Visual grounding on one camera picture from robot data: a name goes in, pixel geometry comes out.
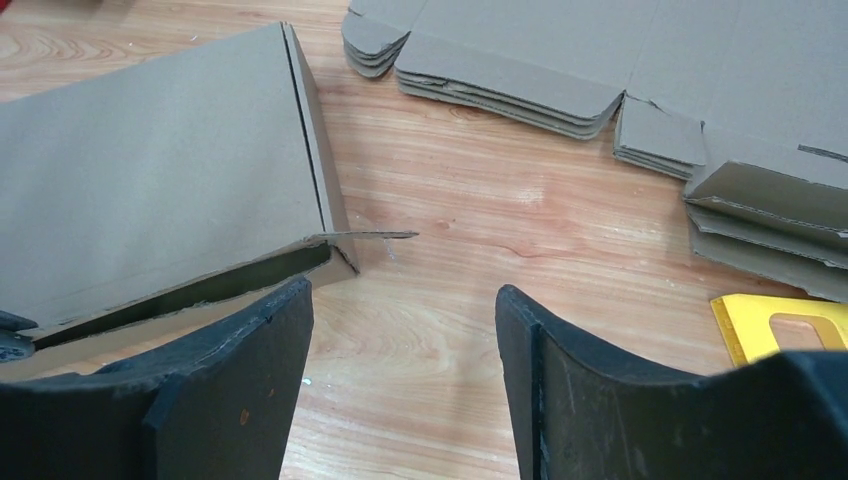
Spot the yellow plastic triangle tool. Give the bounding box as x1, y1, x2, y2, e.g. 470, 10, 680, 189
710, 294, 847, 367

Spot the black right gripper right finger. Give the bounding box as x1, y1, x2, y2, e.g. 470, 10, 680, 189
495, 285, 847, 479

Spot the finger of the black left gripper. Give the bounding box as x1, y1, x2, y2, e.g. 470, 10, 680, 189
1, 311, 39, 363

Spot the stack of flat cardboard sheets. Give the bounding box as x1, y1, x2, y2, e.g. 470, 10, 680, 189
341, 1, 847, 302

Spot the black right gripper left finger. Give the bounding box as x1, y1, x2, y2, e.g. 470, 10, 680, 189
1, 278, 314, 479

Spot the brown cardboard box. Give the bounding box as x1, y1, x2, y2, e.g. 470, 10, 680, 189
1, 22, 386, 382

